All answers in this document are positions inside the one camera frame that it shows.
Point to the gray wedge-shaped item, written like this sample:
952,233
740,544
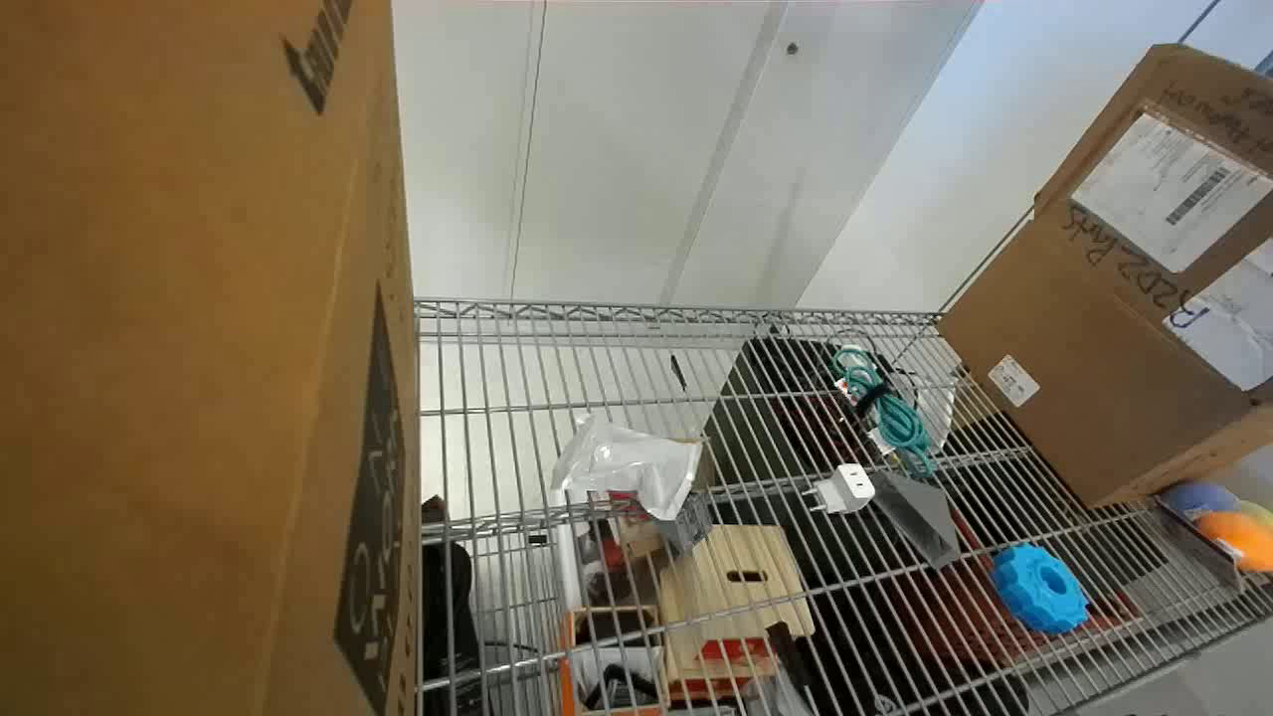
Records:
920,515

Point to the orange plastic item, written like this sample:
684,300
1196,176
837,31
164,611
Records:
721,656

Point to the large brown cardboard box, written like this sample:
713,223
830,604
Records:
172,373

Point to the orange ball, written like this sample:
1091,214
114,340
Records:
1238,538

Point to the black upright item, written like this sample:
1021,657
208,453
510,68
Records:
444,597

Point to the blue round plastic gear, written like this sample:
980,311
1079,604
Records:
1040,592

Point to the light wooden box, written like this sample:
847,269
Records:
733,583

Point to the white plastic bag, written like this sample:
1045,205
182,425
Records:
634,465

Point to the white power adapter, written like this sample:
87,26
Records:
845,486

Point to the cardboard box with paper labels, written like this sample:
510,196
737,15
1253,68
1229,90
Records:
1089,383

